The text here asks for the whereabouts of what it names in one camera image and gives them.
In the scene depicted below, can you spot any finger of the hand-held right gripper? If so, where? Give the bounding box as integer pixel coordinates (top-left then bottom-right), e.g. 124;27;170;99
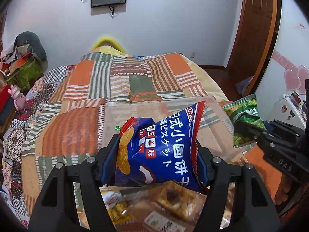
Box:
233;120;266;148

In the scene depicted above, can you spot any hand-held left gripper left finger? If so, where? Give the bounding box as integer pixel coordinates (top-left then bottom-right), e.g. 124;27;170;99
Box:
28;135;121;232

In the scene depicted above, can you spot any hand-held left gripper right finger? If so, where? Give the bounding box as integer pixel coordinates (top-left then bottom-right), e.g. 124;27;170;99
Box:
193;143;282;232

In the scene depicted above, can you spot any green pea snack bag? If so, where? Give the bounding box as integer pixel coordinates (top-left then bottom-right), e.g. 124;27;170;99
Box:
222;94;267;148

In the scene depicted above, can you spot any clear plastic storage box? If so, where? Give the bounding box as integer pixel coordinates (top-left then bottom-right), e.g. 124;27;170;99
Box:
101;96;250;232

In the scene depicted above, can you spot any blue biscuit snack bag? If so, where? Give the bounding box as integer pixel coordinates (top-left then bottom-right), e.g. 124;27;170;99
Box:
101;101;208;195

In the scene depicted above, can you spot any person's right hand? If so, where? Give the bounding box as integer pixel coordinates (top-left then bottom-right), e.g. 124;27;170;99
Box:
275;173;293;205

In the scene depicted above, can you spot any white cabinet with stickers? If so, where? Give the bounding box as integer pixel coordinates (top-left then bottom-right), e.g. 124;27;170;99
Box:
266;90;308;130

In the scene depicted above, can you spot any clear brown pastry packet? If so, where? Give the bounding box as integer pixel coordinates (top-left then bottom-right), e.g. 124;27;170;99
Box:
151;182;207;221

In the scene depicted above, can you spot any grey cloth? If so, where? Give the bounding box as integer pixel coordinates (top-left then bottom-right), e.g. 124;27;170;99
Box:
235;76;254;96

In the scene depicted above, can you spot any yellow snack packet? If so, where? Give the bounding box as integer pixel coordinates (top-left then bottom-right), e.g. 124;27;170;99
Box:
101;190;137;226

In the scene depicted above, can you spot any patchwork striped blanket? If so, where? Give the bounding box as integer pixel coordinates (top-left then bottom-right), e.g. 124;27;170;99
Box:
21;46;284;223

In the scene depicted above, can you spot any white green label packet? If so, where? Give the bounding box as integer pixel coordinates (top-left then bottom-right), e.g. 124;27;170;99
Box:
142;210;186;232

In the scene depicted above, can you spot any checkered quilt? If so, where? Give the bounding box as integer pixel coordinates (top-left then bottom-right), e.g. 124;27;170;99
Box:
0;64;78;225

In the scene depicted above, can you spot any brown wooden door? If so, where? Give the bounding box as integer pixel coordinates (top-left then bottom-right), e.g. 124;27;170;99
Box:
227;0;282;97

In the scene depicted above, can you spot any pink toy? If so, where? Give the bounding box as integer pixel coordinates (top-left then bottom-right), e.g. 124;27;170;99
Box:
8;86;26;113

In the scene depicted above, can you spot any yellow plush pillow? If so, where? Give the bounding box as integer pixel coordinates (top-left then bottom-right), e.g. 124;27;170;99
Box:
90;35;128;54

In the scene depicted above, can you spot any green patterned bag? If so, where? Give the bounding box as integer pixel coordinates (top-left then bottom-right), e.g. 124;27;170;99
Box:
7;56;44;91

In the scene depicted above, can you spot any pink heart wall sticker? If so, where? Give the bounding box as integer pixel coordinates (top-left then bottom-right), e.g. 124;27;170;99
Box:
273;51;309;94

